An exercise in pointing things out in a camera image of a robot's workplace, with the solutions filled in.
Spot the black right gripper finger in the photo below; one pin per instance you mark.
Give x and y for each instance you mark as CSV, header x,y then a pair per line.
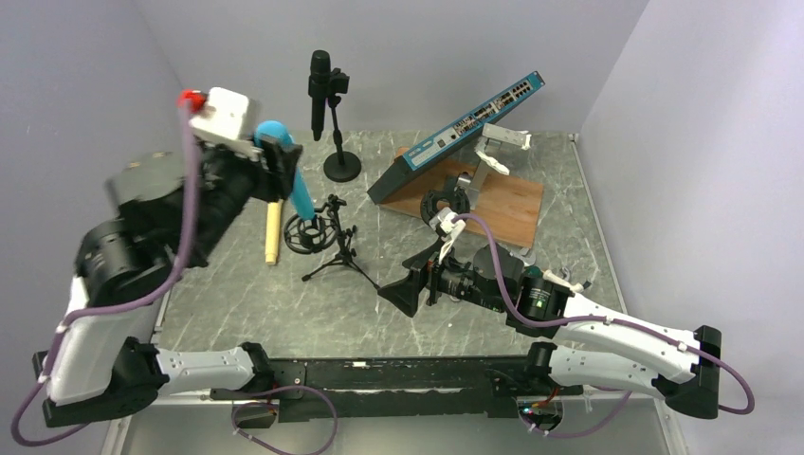
x,y
404,293
422,257

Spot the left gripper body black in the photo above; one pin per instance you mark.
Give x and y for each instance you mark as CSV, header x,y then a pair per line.
x,y
229,182

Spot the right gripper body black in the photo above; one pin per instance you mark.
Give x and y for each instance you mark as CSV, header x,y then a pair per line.
x,y
456,279

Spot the cream yellow microphone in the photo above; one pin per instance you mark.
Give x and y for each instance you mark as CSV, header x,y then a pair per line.
x,y
273,231

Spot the black shock mount desk stand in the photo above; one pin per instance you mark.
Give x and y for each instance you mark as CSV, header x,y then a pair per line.
x,y
452,195

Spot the black tripod shock mount stand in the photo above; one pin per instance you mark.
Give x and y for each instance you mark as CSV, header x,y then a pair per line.
x,y
324,230

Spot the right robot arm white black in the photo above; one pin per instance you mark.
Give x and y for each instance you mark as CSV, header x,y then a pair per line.
x,y
577,341

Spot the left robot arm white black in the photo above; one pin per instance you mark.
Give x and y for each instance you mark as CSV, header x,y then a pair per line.
x,y
172,211

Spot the black round base stand rear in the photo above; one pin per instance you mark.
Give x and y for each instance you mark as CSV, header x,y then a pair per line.
x,y
341,166

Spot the black microphone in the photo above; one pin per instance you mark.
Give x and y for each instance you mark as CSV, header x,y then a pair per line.
x,y
318,89

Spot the wooden board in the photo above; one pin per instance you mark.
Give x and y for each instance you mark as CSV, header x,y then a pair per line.
x,y
509,204

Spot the white small plug part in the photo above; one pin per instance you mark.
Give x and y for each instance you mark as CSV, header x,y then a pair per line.
x,y
562,279

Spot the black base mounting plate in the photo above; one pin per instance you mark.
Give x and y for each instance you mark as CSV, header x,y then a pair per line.
x,y
312,388

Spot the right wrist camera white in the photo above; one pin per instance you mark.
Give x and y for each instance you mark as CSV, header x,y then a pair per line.
x,y
449,226

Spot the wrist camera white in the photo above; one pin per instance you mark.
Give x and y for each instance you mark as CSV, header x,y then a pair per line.
x,y
222,117
449,226

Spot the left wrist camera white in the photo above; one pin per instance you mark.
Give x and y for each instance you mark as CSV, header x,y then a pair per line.
x,y
222,117

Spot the red handled adjustable wrench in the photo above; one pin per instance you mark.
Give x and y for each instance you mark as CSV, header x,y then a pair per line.
x,y
526,255

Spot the green handled screwdriver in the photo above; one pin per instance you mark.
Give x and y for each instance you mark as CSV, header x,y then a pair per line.
x,y
532,272

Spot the blue network switch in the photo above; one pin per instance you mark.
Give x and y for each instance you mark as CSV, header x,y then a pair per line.
x,y
430,151

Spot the white metal bracket stand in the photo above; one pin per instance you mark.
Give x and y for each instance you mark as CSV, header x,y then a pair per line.
x,y
494,139

